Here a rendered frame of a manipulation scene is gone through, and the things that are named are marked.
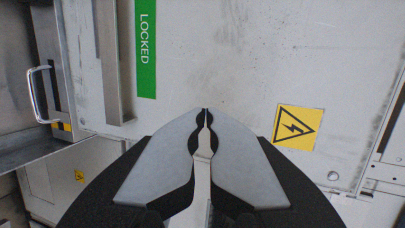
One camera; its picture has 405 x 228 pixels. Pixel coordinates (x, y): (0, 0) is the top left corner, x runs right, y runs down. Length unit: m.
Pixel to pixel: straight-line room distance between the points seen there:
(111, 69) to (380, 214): 0.71
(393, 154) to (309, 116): 0.40
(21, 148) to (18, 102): 0.09
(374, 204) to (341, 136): 0.43
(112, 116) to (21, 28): 0.24
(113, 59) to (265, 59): 0.20
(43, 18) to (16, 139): 0.22
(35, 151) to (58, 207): 0.85
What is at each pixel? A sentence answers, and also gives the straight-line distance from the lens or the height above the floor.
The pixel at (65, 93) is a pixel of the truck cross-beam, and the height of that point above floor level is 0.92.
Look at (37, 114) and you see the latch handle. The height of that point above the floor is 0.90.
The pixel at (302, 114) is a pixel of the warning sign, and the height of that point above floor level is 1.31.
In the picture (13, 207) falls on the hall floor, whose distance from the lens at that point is 1.61.
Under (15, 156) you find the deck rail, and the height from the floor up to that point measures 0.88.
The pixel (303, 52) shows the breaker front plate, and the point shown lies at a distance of 0.24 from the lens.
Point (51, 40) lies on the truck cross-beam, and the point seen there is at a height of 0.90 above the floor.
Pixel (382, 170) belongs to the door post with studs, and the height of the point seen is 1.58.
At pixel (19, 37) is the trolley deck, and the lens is 0.46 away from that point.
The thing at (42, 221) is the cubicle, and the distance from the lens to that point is 1.55.
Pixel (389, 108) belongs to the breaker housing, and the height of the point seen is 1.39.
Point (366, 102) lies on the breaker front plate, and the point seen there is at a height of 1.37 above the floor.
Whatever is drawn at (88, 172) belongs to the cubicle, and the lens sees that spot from 0.94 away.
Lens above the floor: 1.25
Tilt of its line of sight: 16 degrees down
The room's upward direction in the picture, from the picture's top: 99 degrees clockwise
